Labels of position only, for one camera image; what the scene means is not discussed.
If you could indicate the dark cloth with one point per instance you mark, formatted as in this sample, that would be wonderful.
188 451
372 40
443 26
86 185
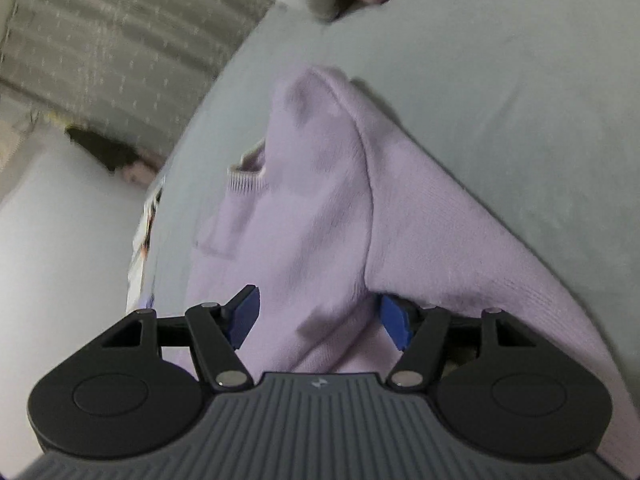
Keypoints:
107 147

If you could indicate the grey patterned curtain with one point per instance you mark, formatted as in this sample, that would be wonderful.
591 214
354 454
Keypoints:
125 35

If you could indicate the lilac knit sweater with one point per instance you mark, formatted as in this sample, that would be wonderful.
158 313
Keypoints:
320 220

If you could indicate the white printed cloth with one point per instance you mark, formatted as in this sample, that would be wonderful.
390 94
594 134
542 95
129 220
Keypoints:
145 240

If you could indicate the pale pink cloth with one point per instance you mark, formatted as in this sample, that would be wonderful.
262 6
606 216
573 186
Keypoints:
140 172

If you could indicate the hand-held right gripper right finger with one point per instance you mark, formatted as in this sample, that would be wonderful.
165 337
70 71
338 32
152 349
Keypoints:
395 318

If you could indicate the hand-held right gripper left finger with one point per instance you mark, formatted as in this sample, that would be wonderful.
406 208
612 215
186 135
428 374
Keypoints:
245 316

